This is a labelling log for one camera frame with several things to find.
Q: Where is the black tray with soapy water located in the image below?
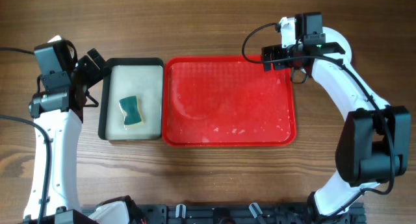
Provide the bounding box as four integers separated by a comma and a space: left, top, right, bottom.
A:
97, 58, 164, 141

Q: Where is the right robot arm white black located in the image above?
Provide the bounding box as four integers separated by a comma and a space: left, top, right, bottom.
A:
261, 12, 411, 223

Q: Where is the green yellow sponge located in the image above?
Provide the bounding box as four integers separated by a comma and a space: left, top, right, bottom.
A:
119, 96, 144, 128

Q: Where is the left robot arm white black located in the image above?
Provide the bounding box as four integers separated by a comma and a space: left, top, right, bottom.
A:
22, 36, 148, 223

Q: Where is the red plastic tray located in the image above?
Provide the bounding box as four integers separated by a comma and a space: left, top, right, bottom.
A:
161, 56, 297, 147

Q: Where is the white plate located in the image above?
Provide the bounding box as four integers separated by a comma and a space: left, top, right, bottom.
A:
322, 27, 352, 62

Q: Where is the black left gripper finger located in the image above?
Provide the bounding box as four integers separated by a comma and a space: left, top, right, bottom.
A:
87, 48, 111, 77
76, 56, 101, 78

